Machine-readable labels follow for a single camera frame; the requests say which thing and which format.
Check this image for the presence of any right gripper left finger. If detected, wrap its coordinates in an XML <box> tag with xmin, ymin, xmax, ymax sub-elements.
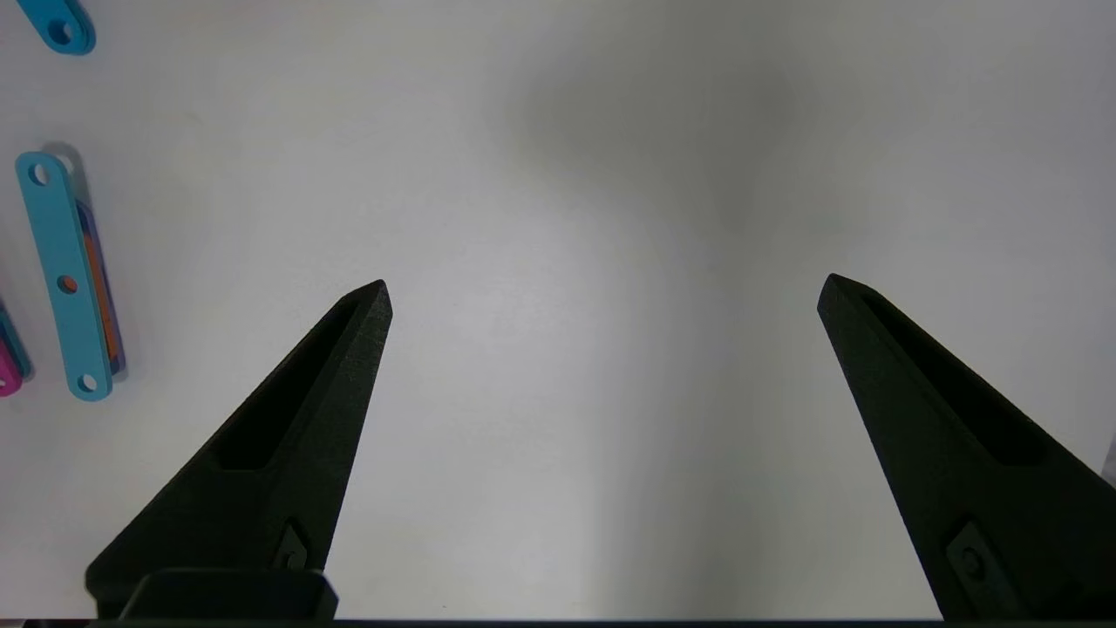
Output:
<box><xmin>85</xmin><ymin>279</ymin><xmax>394</xmax><ymax>622</ymax></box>

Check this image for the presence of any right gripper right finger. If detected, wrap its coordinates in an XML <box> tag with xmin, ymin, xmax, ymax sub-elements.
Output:
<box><xmin>817</xmin><ymin>273</ymin><xmax>1116</xmax><ymax>622</ymax></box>

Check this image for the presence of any long blue bar orange dot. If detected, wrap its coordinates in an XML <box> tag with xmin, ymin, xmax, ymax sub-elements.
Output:
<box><xmin>15</xmin><ymin>151</ymin><xmax>128</xmax><ymax>403</ymax></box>

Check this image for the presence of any long pink bar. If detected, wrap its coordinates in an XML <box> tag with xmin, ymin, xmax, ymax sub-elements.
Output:
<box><xmin>0</xmin><ymin>297</ymin><xmax>34</xmax><ymax>399</ymax></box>

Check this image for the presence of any short blue bar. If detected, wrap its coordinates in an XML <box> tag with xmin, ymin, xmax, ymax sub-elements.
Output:
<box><xmin>16</xmin><ymin>0</ymin><xmax>98</xmax><ymax>57</ymax></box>

